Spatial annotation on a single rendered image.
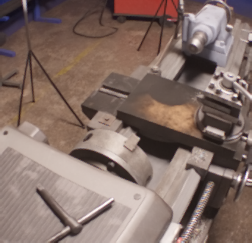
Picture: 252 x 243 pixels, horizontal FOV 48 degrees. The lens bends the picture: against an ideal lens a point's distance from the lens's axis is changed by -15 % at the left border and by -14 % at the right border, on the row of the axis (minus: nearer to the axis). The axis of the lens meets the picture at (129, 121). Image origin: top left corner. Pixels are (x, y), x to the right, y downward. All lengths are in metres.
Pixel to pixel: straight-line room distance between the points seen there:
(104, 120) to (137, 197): 0.85
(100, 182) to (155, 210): 0.13
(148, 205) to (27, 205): 0.25
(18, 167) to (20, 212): 0.13
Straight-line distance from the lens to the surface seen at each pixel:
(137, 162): 0.90
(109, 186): 0.65
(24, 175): 0.70
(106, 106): 1.52
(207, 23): 1.76
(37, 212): 0.63
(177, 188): 1.28
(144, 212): 0.63
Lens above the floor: 1.87
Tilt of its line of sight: 43 degrees down
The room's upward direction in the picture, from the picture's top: straight up
